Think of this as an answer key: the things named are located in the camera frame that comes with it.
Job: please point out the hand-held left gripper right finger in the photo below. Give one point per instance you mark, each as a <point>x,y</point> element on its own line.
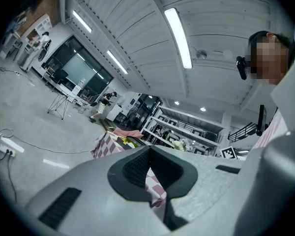
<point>173,172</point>

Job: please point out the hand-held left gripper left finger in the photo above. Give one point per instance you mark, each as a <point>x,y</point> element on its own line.
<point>93,205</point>

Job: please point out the yellow box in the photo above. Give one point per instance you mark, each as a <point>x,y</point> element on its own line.
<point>121,141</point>

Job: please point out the white flower bunch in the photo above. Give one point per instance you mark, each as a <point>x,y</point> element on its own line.
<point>178,145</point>

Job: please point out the white metal shelf rack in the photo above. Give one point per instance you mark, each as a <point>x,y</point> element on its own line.
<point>186,129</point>

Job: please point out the black and white printed card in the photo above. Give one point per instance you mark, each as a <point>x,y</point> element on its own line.
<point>228,153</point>

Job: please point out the pink cloth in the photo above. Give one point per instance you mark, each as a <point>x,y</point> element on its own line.
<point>127,133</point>

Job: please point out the pink checked tablecloth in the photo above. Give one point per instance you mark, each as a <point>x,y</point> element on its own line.
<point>105,146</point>

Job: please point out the black stair railing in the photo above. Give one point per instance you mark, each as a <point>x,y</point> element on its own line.
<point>243,133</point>

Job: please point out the white power strip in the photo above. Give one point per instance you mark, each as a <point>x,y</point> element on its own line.
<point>7,149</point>

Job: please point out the white water dispenser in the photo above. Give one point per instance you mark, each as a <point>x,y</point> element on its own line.
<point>78,87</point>

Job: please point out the round ceiling dome fixture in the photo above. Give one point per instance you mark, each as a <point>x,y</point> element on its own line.
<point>201,54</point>

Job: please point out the long ceiling tube light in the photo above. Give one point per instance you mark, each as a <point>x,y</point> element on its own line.
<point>179,37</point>
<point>116,61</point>
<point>82,21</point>

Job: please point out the person's white shirt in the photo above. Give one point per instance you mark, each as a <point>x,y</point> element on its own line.
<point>290,95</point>

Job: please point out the person's head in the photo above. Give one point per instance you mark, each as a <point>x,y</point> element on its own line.
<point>268,58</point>

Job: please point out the white open cabinet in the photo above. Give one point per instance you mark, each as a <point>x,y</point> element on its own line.
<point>37,31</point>

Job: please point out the black metal frame stand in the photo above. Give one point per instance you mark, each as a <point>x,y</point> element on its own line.
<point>59,104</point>

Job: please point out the black head-worn camera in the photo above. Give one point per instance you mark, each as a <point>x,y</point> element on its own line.
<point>242,67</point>

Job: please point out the dark framed glass wall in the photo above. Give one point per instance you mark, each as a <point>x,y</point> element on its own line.
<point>81,63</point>

